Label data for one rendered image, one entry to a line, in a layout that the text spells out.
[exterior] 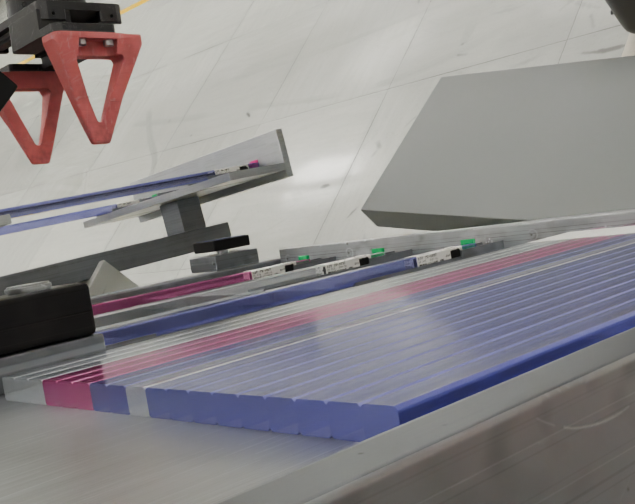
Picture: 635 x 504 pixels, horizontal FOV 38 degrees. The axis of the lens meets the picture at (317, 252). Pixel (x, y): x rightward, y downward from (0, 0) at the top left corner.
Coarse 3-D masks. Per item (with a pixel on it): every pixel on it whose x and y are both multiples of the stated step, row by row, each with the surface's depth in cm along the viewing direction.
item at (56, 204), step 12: (168, 180) 114; (180, 180) 115; (192, 180) 116; (204, 180) 118; (96, 192) 106; (108, 192) 107; (120, 192) 108; (132, 192) 110; (144, 192) 111; (36, 204) 101; (48, 204) 102; (60, 204) 103; (72, 204) 104; (84, 204) 106; (12, 216) 98
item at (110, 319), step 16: (288, 272) 82; (304, 272) 82; (320, 272) 84; (224, 288) 76; (240, 288) 77; (256, 288) 79; (144, 304) 72; (160, 304) 72; (176, 304) 73; (192, 304) 74; (96, 320) 68; (112, 320) 69; (128, 320) 70
